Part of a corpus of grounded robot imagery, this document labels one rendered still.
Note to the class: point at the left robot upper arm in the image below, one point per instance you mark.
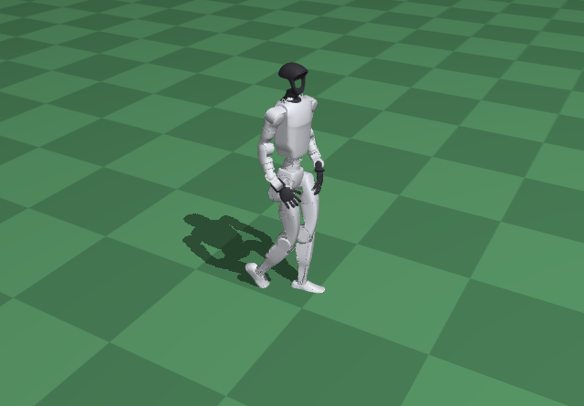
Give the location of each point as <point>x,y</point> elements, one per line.
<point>314,103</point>

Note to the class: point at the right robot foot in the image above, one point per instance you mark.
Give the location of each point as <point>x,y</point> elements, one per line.
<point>261,281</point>

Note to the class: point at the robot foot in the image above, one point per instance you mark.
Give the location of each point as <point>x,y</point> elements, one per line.
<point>309,286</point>
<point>261,281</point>

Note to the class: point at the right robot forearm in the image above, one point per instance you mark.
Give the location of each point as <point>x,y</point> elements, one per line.
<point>268,167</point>

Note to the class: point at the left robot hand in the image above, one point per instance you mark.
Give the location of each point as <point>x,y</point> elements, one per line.
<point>319,170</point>

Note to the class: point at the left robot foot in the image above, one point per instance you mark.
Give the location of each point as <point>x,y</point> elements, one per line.
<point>309,286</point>

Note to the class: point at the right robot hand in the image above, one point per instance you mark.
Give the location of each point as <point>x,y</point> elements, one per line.
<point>287,194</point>

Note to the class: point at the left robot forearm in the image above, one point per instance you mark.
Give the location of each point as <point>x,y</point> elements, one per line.
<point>313,152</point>

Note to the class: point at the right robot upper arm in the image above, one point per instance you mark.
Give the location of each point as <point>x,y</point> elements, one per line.
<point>273,118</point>

